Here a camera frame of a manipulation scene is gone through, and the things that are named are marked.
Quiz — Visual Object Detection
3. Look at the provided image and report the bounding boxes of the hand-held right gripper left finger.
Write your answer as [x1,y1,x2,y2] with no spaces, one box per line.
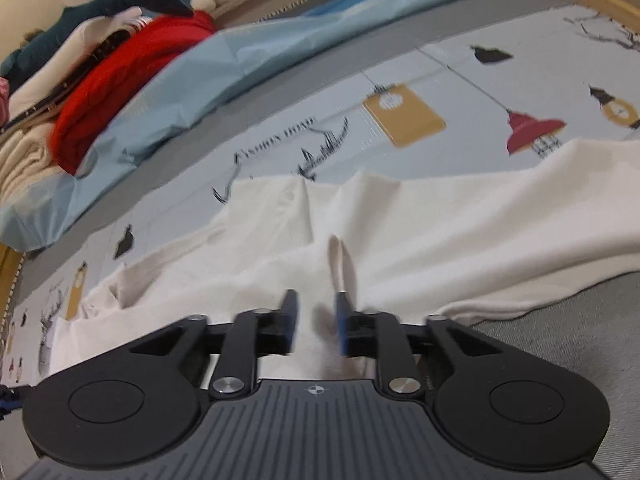
[127,289,300,401]

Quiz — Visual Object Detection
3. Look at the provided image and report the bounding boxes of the dark teal shark plush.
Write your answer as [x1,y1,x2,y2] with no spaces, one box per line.
[0,0,196,78]

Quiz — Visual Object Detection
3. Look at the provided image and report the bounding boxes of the cream folded blanket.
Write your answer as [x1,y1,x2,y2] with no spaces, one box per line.
[0,125,66,201]

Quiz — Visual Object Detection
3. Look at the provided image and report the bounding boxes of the grey printed bed sheet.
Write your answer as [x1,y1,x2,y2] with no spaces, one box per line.
[0,0,640,480]

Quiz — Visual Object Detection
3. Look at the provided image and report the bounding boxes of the light blue sheet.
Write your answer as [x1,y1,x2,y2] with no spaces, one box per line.
[0,0,521,253]

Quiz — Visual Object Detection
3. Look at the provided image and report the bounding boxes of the white garment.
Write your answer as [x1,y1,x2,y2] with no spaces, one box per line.
[37,140,640,386]

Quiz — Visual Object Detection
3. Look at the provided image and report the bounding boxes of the white folded bedding stack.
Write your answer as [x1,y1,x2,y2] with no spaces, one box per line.
[0,25,151,133]

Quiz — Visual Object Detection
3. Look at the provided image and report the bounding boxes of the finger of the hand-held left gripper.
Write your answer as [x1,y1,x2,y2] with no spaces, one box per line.
[0,384,21,418]

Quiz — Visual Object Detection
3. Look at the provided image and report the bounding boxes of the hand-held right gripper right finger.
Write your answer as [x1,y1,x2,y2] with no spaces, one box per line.
[334,290,503,398]

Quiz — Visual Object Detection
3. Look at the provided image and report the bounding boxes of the red blanket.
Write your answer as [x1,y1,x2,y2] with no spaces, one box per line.
[50,10,218,177]

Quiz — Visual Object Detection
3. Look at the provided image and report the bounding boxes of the wooden headboard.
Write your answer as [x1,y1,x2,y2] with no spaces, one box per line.
[0,245,23,341]

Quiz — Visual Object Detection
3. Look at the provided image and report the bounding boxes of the white pillow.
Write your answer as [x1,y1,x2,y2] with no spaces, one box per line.
[10,7,146,116]

